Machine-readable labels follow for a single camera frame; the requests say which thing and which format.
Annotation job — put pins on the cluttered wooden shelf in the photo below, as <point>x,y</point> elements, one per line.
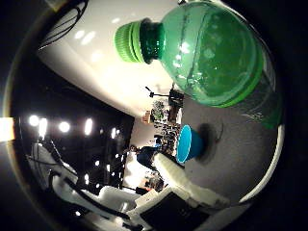
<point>160,125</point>

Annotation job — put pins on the black tripod stand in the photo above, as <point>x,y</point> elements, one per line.
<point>159,94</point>

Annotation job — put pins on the blue plastic cup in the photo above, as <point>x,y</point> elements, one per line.
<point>187,144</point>

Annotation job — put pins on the green potted plant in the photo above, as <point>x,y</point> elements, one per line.
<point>159,113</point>

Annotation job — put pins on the green plastic bottle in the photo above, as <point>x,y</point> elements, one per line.
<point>211,54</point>

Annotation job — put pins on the dark grey table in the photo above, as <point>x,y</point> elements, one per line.
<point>237,154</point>

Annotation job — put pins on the person in dark shirt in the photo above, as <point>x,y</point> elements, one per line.
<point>146,156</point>

